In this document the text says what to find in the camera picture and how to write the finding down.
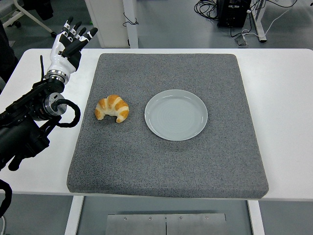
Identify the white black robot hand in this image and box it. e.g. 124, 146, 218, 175
46, 16, 99, 75

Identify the golden croissant bread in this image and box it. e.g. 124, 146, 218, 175
94, 94, 130, 123

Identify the grey round plate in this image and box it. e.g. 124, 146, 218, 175
144, 89, 209, 141

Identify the white chair base with casters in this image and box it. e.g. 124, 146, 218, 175
3, 0, 58, 38

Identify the black hanging garment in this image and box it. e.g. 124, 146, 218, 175
24, 0, 54, 21

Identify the person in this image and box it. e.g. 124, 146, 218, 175
0, 19, 19, 93

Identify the white cabinet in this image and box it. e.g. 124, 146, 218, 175
85, 0, 130, 49

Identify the grey speckled foam mat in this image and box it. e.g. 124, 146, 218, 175
66, 53, 269, 199

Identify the white table leg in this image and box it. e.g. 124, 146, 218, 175
64, 195, 85, 235
246, 200, 266, 235

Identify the black computer case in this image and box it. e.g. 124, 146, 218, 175
217, 0, 253, 28

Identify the clear plastic floor item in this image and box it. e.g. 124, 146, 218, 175
234, 36, 248, 47

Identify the white desk leg with foot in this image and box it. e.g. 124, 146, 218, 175
251, 0, 268, 44

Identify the white upright post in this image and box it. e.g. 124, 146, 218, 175
122, 0, 139, 49

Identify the thin black cable on post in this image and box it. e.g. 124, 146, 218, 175
122, 11, 140, 27

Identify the black cable tangle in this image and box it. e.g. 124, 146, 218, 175
194, 0, 220, 22

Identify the white floor cable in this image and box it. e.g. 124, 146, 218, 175
242, 0, 303, 40

